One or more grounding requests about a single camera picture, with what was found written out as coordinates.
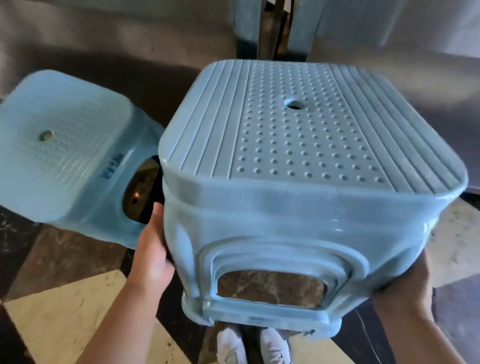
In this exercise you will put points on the person's left hand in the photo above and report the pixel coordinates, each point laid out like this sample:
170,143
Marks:
150,255

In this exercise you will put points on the person's right hand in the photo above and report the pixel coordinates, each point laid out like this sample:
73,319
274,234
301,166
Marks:
407,292

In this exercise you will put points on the person's left thumb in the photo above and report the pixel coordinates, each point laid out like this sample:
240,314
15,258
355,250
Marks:
159,232

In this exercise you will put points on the blue plastic stool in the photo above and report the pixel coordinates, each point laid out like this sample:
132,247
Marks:
63,150
300,157

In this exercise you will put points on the person's left forearm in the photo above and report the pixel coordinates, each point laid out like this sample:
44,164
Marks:
116,326

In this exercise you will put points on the person's right forearm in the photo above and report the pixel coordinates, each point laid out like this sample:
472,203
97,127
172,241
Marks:
416,337

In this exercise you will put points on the person's left white shoe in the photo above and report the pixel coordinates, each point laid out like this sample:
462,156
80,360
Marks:
230,347

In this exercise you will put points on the person's white shoe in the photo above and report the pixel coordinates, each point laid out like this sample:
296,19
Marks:
230,347
275,348

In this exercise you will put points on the person's right white shoe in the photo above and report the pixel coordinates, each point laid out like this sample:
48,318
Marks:
275,348

